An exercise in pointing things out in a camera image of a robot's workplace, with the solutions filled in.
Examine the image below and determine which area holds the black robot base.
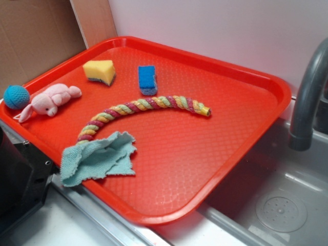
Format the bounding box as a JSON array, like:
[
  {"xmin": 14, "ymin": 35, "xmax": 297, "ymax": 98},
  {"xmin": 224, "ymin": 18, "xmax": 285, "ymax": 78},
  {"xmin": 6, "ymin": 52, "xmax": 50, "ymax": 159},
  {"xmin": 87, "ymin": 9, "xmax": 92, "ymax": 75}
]
[{"xmin": 1, "ymin": 130, "xmax": 59, "ymax": 234}]

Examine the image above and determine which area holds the red plastic tray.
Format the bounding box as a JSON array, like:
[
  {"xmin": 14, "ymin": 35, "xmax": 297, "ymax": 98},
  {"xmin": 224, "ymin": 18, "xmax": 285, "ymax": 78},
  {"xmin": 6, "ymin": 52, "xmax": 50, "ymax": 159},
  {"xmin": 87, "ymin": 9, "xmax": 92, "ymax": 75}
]
[{"xmin": 1, "ymin": 37, "xmax": 291, "ymax": 226}]

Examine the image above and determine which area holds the blue sponge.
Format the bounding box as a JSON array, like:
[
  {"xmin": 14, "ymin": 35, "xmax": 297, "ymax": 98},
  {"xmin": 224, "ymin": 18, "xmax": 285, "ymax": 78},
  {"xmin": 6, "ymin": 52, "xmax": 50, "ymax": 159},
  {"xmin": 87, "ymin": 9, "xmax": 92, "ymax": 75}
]
[{"xmin": 138, "ymin": 66, "xmax": 158, "ymax": 96}]

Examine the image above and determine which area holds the yellow sponge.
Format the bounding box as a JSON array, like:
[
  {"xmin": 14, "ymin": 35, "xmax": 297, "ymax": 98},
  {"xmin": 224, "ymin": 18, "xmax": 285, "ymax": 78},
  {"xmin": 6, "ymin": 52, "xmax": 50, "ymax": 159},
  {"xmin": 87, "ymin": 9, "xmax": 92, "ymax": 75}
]
[{"xmin": 83, "ymin": 60, "xmax": 116, "ymax": 86}]

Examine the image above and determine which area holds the light blue cloth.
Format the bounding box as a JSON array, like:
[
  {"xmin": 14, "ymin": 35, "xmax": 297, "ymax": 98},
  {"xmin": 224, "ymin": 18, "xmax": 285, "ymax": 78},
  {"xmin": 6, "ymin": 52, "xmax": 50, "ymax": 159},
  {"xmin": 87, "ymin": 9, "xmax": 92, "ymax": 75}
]
[{"xmin": 60, "ymin": 132, "xmax": 136, "ymax": 187}]

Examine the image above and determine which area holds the pink plush bunny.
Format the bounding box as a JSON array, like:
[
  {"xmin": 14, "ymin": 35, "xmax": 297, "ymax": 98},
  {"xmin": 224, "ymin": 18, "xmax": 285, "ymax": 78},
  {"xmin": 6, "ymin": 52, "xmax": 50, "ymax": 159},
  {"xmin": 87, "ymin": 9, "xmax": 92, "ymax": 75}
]
[{"xmin": 18, "ymin": 84, "xmax": 82, "ymax": 123}]

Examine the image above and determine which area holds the grey toy sink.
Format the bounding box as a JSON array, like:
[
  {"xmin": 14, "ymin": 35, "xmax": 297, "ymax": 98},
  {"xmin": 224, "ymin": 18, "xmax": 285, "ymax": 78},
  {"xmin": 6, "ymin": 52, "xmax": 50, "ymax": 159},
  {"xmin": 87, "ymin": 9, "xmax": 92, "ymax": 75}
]
[{"xmin": 152, "ymin": 105, "xmax": 327, "ymax": 245}]

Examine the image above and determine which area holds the grey faucet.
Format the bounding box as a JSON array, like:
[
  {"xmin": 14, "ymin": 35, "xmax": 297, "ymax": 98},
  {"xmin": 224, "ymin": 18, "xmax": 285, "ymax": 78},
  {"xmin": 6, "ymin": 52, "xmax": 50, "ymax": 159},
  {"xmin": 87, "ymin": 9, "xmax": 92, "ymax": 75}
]
[{"xmin": 289, "ymin": 39, "xmax": 327, "ymax": 151}]

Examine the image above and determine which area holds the blue textured ball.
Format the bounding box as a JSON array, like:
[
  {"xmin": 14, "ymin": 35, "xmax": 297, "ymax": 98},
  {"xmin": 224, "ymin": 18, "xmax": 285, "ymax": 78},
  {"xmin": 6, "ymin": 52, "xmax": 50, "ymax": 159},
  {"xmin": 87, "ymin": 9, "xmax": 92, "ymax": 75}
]
[{"xmin": 3, "ymin": 85, "xmax": 30, "ymax": 110}]

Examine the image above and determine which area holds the brown cardboard panel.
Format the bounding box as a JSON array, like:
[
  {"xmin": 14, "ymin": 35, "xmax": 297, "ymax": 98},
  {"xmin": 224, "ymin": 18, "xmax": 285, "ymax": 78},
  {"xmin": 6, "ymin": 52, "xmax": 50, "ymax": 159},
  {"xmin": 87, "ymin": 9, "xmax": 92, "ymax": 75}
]
[{"xmin": 1, "ymin": 1, "xmax": 117, "ymax": 93}]

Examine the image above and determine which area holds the multicolored twisted rope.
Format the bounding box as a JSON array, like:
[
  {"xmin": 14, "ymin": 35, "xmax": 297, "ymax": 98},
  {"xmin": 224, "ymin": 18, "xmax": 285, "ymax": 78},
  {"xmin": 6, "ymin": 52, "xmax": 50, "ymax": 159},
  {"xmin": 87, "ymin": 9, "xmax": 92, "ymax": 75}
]
[{"xmin": 76, "ymin": 95, "xmax": 212, "ymax": 144}]

